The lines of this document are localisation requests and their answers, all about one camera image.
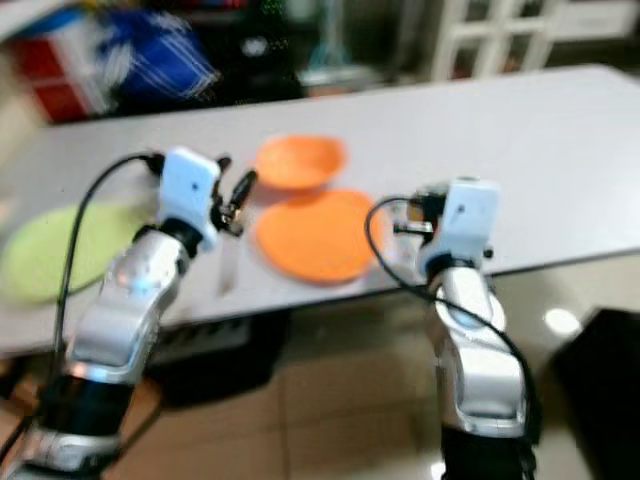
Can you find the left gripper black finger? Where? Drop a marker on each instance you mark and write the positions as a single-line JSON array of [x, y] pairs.
[[245, 190], [222, 163]]

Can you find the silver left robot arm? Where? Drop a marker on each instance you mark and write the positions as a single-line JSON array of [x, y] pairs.
[[120, 320]]

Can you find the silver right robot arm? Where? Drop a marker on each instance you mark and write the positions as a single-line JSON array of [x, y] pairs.
[[480, 360]]

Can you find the orange bowl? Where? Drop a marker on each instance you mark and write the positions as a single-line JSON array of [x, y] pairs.
[[300, 160]]

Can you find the orange plate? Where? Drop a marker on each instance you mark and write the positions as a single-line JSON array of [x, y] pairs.
[[315, 237]]

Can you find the blue checked bag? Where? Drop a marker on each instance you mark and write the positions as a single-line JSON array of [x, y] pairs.
[[160, 55]]

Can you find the black appliance with red display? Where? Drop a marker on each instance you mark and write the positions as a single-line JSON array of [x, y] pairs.
[[265, 45]]

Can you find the black patterned crate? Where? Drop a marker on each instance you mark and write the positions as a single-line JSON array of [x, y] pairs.
[[220, 362]]

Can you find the pale teal stand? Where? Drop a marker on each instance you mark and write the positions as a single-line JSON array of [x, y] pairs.
[[332, 50]]

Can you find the light green plate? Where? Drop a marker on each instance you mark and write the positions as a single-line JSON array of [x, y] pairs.
[[45, 257]]

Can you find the red and white box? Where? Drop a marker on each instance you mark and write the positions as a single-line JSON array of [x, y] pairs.
[[60, 72]]

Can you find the white framed cabinet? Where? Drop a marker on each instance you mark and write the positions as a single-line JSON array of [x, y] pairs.
[[490, 35]]

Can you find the black box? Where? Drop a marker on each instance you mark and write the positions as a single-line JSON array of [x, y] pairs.
[[600, 385]]

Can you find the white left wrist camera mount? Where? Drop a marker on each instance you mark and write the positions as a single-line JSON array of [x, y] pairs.
[[192, 190]]

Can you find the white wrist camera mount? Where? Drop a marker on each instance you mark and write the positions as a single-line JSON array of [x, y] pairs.
[[192, 190], [465, 220]]

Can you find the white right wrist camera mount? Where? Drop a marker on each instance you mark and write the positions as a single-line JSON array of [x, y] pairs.
[[465, 220]]

